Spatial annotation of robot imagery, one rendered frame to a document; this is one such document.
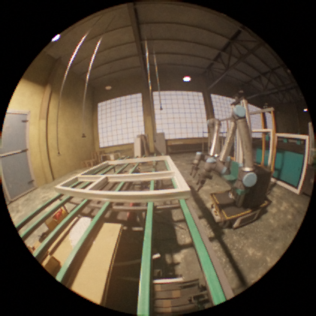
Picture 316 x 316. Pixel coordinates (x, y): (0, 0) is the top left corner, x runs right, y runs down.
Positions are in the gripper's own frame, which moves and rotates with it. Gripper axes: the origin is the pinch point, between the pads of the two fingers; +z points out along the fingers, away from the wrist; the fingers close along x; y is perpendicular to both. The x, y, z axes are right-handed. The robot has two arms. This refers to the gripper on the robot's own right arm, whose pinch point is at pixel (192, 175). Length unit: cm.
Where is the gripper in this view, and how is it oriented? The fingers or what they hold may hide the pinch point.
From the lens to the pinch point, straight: 140.5
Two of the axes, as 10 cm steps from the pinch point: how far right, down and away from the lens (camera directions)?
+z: -3.2, 9.5, 0.6
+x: 0.0, -0.6, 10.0
